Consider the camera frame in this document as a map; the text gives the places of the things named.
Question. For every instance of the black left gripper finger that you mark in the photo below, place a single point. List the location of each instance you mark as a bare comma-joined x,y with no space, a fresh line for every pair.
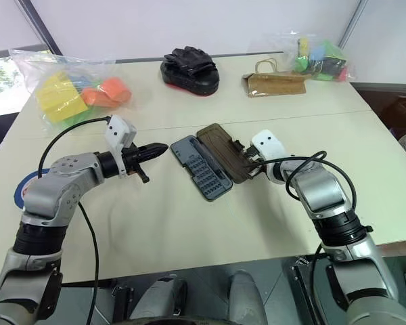
154,155
155,147

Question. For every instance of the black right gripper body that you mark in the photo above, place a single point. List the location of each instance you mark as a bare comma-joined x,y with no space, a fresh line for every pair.
258,162

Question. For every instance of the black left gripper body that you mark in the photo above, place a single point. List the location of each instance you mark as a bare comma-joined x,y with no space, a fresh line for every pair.
132,157

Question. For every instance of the grey screwdriver bit case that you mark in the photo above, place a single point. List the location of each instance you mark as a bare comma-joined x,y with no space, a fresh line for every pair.
203,171

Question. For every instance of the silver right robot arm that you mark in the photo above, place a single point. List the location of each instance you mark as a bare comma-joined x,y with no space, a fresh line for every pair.
319,193

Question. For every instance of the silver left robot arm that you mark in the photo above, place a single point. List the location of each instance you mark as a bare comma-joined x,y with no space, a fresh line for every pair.
54,193

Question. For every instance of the green foam block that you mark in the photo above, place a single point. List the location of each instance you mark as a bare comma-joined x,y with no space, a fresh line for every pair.
75,116

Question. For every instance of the orange foam block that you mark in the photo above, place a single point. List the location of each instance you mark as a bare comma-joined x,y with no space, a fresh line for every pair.
105,91

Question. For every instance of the brown paper bag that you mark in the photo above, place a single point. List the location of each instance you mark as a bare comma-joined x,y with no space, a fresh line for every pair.
277,84

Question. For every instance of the black boxing focus mitt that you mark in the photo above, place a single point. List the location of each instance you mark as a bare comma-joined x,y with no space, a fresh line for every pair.
189,72

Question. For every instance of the yellow foam block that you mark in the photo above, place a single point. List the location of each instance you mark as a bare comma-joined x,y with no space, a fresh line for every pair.
59,98

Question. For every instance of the clear bag with small blocks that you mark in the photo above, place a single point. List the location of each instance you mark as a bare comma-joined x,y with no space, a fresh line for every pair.
286,44

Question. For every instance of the blue tape roll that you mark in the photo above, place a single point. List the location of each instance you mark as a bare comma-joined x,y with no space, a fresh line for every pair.
20,191

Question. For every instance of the small yellow block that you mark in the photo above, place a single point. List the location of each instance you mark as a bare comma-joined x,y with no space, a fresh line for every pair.
304,44

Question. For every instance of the small blue block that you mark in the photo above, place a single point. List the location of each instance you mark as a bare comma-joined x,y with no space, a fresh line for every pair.
317,53

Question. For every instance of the small pink block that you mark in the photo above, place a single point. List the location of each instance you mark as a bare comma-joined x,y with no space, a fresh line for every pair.
343,74

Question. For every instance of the grey rounded robot shape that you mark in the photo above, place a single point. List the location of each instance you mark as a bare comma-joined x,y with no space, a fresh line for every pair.
247,294
165,298

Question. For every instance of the small green block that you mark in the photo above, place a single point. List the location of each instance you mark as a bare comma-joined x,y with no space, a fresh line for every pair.
331,50

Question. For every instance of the clear bag with large blocks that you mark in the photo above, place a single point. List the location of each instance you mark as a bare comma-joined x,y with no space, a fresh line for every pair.
28,64

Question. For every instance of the silver metal pole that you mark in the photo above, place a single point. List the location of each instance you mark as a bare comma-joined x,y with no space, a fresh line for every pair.
352,22

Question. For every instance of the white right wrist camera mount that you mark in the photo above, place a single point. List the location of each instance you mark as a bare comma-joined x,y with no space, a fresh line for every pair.
269,144

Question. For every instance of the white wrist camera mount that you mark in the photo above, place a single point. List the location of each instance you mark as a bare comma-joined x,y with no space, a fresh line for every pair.
120,130
269,144

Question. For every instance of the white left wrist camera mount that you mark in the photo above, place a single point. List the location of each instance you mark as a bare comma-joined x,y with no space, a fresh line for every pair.
120,130

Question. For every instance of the black metal frame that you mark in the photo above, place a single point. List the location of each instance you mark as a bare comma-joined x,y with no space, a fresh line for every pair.
304,287

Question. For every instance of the dark window frame bar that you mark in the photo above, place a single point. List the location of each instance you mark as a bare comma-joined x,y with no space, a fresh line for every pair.
40,23

